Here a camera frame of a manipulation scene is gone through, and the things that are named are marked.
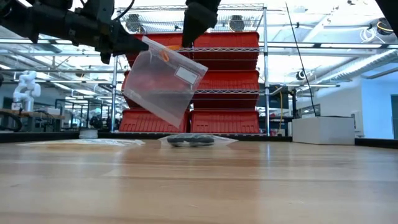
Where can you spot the black rubber band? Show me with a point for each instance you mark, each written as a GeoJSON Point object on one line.
{"type": "Point", "coordinates": [178, 143]}
{"type": "Point", "coordinates": [202, 139]}

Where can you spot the white ventilation duct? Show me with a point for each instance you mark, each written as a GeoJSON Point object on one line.
{"type": "Point", "coordinates": [367, 65]}

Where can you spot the clear zip bag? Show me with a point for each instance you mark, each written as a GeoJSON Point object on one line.
{"type": "Point", "coordinates": [225, 140]}
{"type": "Point", "coordinates": [161, 90]}
{"type": "Point", "coordinates": [81, 142]}

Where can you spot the black ceiling camera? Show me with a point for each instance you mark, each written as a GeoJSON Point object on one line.
{"type": "Point", "coordinates": [300, 75]}

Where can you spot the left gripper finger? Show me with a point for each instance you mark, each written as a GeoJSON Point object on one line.
{"type": "Point", "coordinates": [127, 42]}
{"type": "Point", "coordinates": [107, 56]}

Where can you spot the dark round device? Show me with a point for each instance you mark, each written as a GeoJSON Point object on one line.
{"type": "Point", "coordinates": [237, 23]}
{"type": "Point", "coordinates": [133, 23]}

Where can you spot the white box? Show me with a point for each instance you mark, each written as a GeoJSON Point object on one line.
{"type": "Point", "coordinates": [323, 130]}

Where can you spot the orange rubber bands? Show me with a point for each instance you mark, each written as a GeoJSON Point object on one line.
{"type": "Point", "coordinates": [164, 56]}

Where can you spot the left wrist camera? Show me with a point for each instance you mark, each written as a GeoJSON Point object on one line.
{"type": "Point", "coordinates": [99, 11]}

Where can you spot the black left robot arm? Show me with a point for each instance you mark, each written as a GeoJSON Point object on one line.
{"type": "Point", "coordinates": [15, 15]}

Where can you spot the black monitor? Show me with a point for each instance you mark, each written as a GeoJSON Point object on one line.
{"type": "Point", "coordinates": [275, 99]}

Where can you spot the white tape roll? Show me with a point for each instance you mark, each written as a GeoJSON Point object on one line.
{"type": "Point", "coordinates": [88, 134]}

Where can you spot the wooden workbench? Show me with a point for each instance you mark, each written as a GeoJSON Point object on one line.
{"type": "Point", "coordinates": [31, 114]}

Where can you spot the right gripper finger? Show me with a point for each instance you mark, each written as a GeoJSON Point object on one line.
{"type": "Point", "coordinates": [211, 12]}
{"type": "Point", "coordinates": [192, 25]}

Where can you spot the black workstation frame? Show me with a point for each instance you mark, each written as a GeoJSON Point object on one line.
{"type": "Point", "coordinates": [93, 121]}

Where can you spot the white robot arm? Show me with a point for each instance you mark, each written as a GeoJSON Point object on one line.
{"type": "Point", "coordinates": [26, 84]}

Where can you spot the dark door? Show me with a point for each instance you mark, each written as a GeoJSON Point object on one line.
{"type": "Point", "coordinates": [395, 118]}

